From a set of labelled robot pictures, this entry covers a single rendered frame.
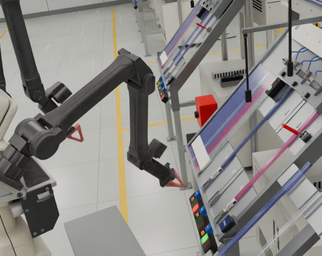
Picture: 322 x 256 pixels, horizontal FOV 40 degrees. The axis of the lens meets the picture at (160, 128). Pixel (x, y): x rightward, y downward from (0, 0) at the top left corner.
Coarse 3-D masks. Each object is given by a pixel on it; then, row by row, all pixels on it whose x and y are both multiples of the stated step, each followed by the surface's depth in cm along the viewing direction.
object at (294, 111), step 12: (276, 48) 194; (264, 60) 197; (276, 60) 188; (276, 72) 183; (288, 84) 170; (288, 96) 165; (300, 96) 159; (264, 108) 175; (288, 108) 161; (300, 108) 155; (312, 108) 150; (276, 120) 163; (288, 120) 157; (300, 120) 151; (276, 132) 159; (288, 132) 153; (312, 132) 143; (300, 144) 145
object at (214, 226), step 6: (186, 150) 208; (192, 162) 197; (192, 168) 193; (198, 174) 189; (198, 180) 183; (198, 186) 180; (204, 192) 177; (204, 198) 171; (204, 204) 169; (210, 210) 165; (210, 216) 161; (210, 222) 159; (216, 228) 156; (216, 234) 152
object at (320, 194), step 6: (318, 192) 114; (312, 198) 115; (318, 198) 114; (306, 204) 115; (312, 204) 114; (300, 210) 116; (306, 210) 115; (294, 216) 116; (300, 216) 115; (288, 222) 117; (294, 222) 116; (282, 228) 117; (288, 228) 116; (276, 234) 118; (282, 234) 117; (270, 240) 118; (276, 240) 118; (264, 246) 119; (270, 246) 118; (258, 252) 119; (264, 252) 119
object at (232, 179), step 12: (228, 144) 183; (216, 156) 186; (216, 168) 181; (228, 168) 173; (240, 168) 166; (204, 180) 183; (216, 180) 176; (228, 180) 168; (240, 180) 162; (216, 192) 169; (228, 192) 164; (252, 192) 152; (216, 204) 166; (240, 204) 154; (216, 216) 161
